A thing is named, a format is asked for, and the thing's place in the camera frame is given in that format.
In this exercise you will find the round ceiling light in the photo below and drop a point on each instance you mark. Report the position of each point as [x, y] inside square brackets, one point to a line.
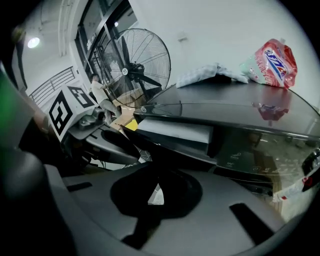
[33, 42]

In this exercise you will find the person's left forearm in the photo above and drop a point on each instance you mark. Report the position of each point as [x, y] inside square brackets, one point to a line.
[37, 115]

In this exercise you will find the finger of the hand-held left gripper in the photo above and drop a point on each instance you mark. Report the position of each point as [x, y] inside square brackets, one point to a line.
[117, 150]
[112, 127]

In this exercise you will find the large black standing fan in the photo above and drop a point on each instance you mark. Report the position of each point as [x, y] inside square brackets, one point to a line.
[133, 70]

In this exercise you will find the white detergent drawer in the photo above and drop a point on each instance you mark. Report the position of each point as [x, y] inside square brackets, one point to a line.
[175, 130]

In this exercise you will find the red and green detergent pouch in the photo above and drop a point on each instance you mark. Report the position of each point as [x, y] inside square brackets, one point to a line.
[272, 65]

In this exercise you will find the large cardboard box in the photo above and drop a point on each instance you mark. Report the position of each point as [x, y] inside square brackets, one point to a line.
[122, 117]

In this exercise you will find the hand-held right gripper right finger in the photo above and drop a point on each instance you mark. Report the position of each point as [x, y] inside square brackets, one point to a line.
[220, 225]

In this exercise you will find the pack of clear plastic bottles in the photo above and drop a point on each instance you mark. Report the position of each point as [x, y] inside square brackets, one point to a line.
[292, 192]

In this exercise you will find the checkered cloth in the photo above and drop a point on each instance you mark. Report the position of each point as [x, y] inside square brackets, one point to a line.
[200, 73]

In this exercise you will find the metal railing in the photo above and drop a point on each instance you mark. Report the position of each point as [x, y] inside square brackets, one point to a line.
[52, 85]

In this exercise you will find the black window frame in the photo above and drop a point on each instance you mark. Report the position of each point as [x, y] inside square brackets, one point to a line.
[105, 20]

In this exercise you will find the flat cardboard box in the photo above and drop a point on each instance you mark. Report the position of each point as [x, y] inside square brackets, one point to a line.
[130, 96]

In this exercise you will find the black washing machine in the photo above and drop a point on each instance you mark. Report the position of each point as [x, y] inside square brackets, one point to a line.
[225, 100]

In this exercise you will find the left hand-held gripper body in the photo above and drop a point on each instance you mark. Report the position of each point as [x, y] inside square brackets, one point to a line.
[72, 110]

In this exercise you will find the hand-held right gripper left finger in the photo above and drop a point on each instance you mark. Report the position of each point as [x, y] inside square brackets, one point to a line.
[100, 195]

